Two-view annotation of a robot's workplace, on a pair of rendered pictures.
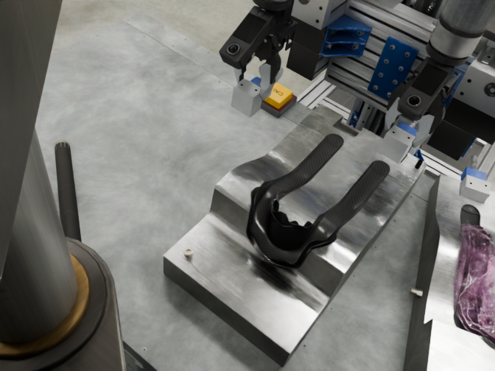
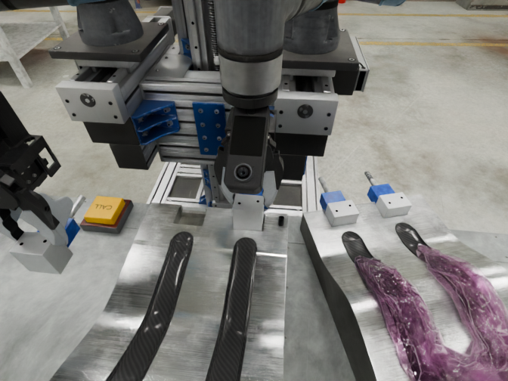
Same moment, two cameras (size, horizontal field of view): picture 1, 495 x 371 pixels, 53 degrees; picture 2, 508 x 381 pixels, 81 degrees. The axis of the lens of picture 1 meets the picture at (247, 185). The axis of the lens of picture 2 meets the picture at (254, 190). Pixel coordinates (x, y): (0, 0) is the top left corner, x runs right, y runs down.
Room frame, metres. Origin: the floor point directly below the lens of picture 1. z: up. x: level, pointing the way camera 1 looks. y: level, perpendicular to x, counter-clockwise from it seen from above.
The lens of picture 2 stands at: (0.45, -0.16, 1.31)
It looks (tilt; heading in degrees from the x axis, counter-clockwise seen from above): 46 degrees down; 338
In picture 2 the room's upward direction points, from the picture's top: straight up
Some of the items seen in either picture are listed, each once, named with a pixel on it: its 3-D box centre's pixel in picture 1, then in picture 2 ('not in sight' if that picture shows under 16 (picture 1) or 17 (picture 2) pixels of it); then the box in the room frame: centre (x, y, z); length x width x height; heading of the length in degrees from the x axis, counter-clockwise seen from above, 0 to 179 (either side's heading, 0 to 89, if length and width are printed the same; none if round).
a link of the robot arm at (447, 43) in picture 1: (453, 36); (247, 69); (0.78, -0.29, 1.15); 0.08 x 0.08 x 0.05
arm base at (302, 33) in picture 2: not in sight; (309, 20); (1.11, -0.57, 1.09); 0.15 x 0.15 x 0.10
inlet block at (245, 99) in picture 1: (261, 87); (60, 227); (0.83, 0.01, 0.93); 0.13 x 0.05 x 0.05; 151
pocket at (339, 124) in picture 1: (345, 132); (192, 221); (0.81, -0.19, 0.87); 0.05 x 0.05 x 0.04; 61
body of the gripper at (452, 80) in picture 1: (435, 73); (250, 122); (0.79, -0.30, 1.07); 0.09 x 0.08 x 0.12; 151
